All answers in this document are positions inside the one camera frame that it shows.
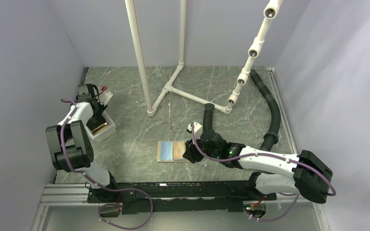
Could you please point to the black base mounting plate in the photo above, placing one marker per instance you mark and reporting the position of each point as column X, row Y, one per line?
column 138, row 197

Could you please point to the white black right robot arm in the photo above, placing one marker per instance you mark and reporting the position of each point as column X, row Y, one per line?
column 304, row 174

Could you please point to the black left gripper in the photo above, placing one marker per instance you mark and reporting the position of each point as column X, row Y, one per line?
column 102, row 107

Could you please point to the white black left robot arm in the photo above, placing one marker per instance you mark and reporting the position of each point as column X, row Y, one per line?
column 70, row 141

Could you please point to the white card tray box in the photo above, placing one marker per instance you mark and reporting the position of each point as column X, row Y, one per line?
column 101, row 128

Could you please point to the side aluminium rail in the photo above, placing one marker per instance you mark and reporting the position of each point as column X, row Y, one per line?
column 285, row 122

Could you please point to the aluminium extrusion rail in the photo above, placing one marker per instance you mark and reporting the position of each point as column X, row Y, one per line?
column 64, row 207

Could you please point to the tan leather card holder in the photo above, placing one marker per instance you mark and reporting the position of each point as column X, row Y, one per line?
column 171, row 151

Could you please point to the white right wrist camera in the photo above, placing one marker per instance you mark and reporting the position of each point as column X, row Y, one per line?
column 196, row 127

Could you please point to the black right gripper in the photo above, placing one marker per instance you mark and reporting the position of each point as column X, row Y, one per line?
column 191, row 153

